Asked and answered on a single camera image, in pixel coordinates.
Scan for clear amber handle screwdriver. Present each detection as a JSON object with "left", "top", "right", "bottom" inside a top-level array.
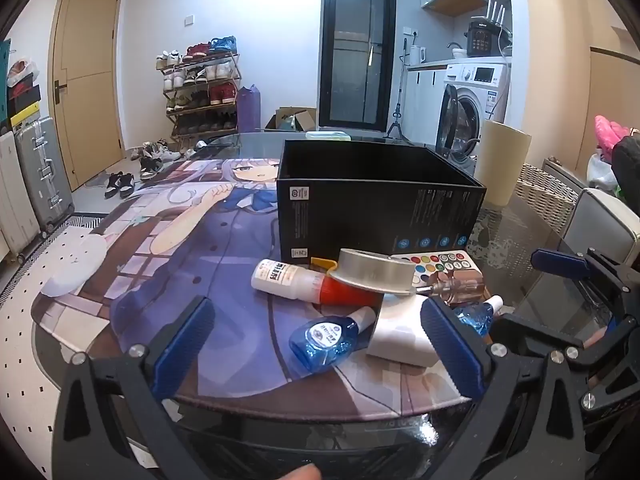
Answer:
[{"left": 412, "top": 275, "right": 486, "bottom": 308}]

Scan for grey cushioned chair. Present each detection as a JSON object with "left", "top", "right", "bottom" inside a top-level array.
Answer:
[{"left": 562, "top": 187, "right": 640, "bottom": 271}]

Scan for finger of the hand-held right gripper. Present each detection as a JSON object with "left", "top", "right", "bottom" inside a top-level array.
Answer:
[
  {"left": 531, "top": 247, "right": 640, "bottom": 321},
  {"left": 492, "top": 310, "right": 640, "bottom": 368}
]

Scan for white wicker basket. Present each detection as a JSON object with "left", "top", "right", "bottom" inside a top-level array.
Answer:
[{"left": 514, "top": 162, "right": 581, "bottom": 233}]

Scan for silver suitcase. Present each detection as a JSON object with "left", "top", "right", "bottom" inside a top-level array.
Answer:
[{"left": 14, "top": 116, "right": 76, "bottom": 238}]

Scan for white remote coloured buttons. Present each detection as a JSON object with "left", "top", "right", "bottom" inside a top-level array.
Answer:
[{"left": 390, "top": 251, "right": 473, "bottom": 286}]

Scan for person's left hand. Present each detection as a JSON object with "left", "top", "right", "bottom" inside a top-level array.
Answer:
[{"left": 280, "top": 462, "right": 323, "bottom": 480}]

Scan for black framed glass door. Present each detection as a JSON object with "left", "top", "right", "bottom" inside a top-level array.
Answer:
[{"left": 317, "top": 0, "right": 398, "bottom": 128}]

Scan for printed table mat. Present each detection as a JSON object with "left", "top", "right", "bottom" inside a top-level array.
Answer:
[{"left": 31, "top": 157, "right": 481, "bottom": 423}]

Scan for blue liquid bottle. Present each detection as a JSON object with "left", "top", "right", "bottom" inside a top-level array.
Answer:
[
  {"left": 452, "top": 296, "right": 505, "bottom": 338},
  {"left": 289, "top": 306, "right": 377, "bottom": 373}
]

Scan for brown cardboard box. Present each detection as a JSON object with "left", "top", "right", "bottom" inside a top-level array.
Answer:
[{"left": 265, "top": 106, "right": 317, "bottom": 133}]

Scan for stack of shoe boxes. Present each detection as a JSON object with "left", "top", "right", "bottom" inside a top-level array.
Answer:
[{"left": 7, "top": 72, "right": 42, "bottom": 128}]

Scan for white kitchen counter cabinet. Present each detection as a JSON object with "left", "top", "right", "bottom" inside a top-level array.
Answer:
[{"left": 405, "top": 60, "right": 451, "bottom": 136}]

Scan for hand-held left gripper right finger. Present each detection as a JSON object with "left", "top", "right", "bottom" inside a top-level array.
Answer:
[{"left": 420, "top": 296, "right": 588, "bottom": 480}]

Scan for wooden door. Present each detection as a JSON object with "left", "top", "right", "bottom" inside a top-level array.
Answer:
[{"left": 50, "top": 0, "right": 125, "bottom": 193}]

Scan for black cardboard box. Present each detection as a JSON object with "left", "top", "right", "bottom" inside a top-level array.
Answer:
[{"left": 276, "top": 139, "right": 488, "bottom": 266}]

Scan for beige cylindrical bin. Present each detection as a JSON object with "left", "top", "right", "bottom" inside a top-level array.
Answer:
[{"left": 474, "top": 120, "right": 532, "bottom": 208}]

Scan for white charger block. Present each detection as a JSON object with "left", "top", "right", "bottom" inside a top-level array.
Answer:
[{"left": 365, "top": 294, "right": 441, "bottom": 368}]

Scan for pink cloth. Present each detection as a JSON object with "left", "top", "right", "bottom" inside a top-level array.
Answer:
[{"left": 594, "top": 115, "right": 631, "bottom": 161}]

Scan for pile of loose shoes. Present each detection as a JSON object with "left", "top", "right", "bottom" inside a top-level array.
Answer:
[{"left": 104, "top": 139, "right": 208, "bottom": 200}]

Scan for black kitchen appliance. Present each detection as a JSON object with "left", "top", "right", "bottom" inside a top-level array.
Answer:
[{"left": 466, "top": 16, "right": 501, "bottom": 58}]

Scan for black white patterned rug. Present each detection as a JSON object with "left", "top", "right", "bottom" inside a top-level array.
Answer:
[{"left": 0, "top": 215, "right": 151, "bottom": 461}]

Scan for white antenna router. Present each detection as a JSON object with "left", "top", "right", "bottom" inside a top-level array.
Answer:
[{"left": 481, "top": 0, "right": 513, "bottom": 43}]

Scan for white washing machine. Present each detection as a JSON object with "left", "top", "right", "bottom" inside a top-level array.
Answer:
[{"left": 436, "top": 62, "right": 511, "bottom": 161}]

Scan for white plastic bag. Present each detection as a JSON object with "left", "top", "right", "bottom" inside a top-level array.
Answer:
[{"left": 7, "top": 58, "right": 40, "bottom": 86}]

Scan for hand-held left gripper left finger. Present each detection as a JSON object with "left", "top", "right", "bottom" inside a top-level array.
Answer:
[{"left": 50, "top": 296, "right": 216, "bottom": 480}]

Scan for dark cloth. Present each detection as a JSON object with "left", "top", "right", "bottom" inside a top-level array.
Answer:
[{"left": 612, "top": 135, "right": 640, "bottom": 201}]

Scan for white red glue bottle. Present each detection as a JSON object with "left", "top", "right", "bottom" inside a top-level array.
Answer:
[{"left": 250, "top": 258, "right": 383, "bottom": 307}]

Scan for white suitcase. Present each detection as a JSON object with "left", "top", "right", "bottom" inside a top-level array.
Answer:
[{"left": 0, "top": 130, "right": 40, "bottom": 263}]

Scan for metal shoe rack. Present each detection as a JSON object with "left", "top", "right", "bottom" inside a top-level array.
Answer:
[{"left": 156, "top": 35, "right": 242, "bottom": 143}]

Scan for teal suitcase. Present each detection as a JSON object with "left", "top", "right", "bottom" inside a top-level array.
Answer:
[{"left": 0, "top": 39, "right": 12, "bottom": 121}]

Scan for floor mop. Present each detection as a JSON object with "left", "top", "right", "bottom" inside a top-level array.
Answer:
[{"left": 385, "top": 37, "right": 408, "bottom": 140}]

